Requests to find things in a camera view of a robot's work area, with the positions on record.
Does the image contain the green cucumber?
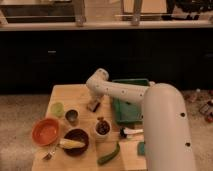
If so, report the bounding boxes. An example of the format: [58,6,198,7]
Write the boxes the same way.
[97,143,120,165]

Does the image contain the yellow corn cob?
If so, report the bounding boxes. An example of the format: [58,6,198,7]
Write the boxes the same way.
[59,139,85,149]

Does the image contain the orange bowl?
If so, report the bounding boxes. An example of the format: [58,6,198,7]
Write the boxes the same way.
[31,118,59,146]

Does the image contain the green plastic tray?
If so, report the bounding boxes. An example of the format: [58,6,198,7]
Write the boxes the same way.
[112,78,149,125]

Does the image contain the white cup with red contents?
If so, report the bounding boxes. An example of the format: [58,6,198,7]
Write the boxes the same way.
[94,117,111,138]

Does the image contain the dark brown bowl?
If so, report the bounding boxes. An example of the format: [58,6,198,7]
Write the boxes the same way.
[64,129,89,157]

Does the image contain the light green cup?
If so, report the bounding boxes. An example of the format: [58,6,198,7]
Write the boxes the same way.
[50,102,64,117]

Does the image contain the teal sponge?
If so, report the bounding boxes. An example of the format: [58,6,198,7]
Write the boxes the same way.
[137,142,145,156]

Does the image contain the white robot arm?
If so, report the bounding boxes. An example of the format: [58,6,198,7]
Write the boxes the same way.
[86,68,197,171]

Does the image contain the metal fork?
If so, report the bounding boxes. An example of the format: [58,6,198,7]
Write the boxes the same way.
[42,144,59,161]

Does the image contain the metal cup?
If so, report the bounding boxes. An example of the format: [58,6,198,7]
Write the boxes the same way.
[65,109,78,126]

